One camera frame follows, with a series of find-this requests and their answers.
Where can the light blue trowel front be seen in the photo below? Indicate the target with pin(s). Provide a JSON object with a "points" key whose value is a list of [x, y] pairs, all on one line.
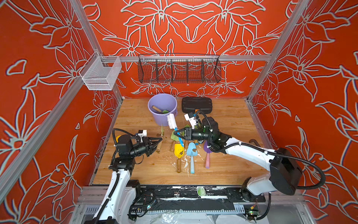
{"points": [[192, 152]]}

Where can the green round sticker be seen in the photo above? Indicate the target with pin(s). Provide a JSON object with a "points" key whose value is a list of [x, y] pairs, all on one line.
{"points": [[201, 191]]}

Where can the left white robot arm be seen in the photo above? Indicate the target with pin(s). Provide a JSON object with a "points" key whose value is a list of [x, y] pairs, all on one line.
{"points": [[123, 204]]}

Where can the purple trowel pink handle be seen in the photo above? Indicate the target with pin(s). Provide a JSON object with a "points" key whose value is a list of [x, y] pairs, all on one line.
{"points": [[208, 151]]}

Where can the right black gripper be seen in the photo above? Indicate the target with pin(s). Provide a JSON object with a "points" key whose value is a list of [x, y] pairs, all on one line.
{"points": [[193, 133]]}

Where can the purple plastic bucket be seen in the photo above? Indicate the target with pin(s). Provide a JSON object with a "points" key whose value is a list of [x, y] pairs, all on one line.
{"points": [[161, 105]]}

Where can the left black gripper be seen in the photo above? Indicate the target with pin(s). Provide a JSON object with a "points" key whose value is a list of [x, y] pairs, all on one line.
{"points": [[147, 144]]}

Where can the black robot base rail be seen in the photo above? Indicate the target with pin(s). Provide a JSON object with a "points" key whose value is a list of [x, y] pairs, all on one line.
{"points": [[185, 198]]}

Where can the white wire mesh basket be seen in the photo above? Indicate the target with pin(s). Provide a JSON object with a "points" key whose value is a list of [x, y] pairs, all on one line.
{"points": [[100, 73]]}

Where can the black hex key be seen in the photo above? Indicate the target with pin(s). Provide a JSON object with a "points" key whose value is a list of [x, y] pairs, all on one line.
{"points": [[254, 142]]}

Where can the black wire wall basket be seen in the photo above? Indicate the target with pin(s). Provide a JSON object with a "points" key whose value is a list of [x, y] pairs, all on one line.
{"points": [[181, 68]]}

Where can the black plastic tool case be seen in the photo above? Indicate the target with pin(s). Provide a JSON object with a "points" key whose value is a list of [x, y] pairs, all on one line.
{"points": [[193, 104]]}

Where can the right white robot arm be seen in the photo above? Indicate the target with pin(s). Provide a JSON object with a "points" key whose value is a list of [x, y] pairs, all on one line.
{"points": [[283, 171]]}

